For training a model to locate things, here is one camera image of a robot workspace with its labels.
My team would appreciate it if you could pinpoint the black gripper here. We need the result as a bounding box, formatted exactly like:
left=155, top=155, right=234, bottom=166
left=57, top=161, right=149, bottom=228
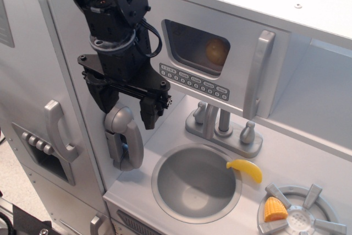
left=78, top=31, right=172, bottom=130

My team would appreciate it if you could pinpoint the grey toy microwave door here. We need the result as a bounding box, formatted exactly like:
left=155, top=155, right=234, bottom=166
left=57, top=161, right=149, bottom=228
left=147, top=0, right=291, bottom=118

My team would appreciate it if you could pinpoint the grey microwave door handle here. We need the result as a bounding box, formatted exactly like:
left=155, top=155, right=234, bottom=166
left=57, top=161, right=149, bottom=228
left=243, top=30, right=276, bottom=120

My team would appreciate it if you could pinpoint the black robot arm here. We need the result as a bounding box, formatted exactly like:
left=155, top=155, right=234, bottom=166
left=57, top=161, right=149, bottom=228
left=73, top=0, right=172, bottom=130

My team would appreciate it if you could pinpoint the yellow ball inside microwave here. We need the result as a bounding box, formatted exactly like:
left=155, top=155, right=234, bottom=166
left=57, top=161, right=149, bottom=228
left=206, top=39, right=229, bottom=66

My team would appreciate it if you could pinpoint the grey toy ice dispenser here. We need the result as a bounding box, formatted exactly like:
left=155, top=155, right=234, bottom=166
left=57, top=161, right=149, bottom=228
left=12, top=122, right=75, bottom=185

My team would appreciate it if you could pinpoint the round grey toy sink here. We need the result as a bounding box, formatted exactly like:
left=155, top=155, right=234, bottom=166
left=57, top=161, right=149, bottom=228
left=151, top=143, right=242, bottom=224

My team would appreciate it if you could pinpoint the grey toy fridge door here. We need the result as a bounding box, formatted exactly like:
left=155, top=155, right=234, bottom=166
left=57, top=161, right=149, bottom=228
left=1, top=0, right=114, bottom=234

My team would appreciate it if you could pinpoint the grey toy oven panel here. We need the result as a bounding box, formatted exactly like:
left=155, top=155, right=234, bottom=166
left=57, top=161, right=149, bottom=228
left=116, top=209, right=174, bottom=234

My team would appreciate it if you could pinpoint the grey toy faucet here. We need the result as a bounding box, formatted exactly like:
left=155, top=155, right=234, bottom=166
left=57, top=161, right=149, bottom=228
left=185, top=101, right=263, bottom=158

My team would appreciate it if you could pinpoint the yellow toy banana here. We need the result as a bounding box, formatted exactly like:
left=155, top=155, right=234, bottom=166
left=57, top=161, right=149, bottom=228
left=226, top=159, right=263, bottom=183

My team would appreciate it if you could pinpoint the yellow toy corn cob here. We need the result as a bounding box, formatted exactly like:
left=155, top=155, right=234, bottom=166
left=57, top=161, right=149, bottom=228
left=264, top=196, right=288, bottom=222

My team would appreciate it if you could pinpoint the grey toy stove burner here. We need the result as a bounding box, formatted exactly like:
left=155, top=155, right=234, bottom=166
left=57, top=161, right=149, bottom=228
left=257, top=183, right=347, bottom=234

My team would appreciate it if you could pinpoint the grey toy wall phone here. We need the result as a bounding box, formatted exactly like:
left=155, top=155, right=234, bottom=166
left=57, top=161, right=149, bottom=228
left=104, top=104, right=144, bottom=171

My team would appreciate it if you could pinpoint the grey fridge door handle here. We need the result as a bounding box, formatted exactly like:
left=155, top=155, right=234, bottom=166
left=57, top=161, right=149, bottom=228
left=44, top=100, right=79, bottom=163

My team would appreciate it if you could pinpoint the grey lower cabinet handle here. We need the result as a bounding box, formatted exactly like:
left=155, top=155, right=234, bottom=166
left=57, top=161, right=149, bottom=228
left=90, top=215, right=111, bottom=235

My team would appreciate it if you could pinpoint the black cable bottom left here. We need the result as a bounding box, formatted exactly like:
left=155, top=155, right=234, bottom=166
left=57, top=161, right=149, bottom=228
left=0, top=204, right=14, bottom=235

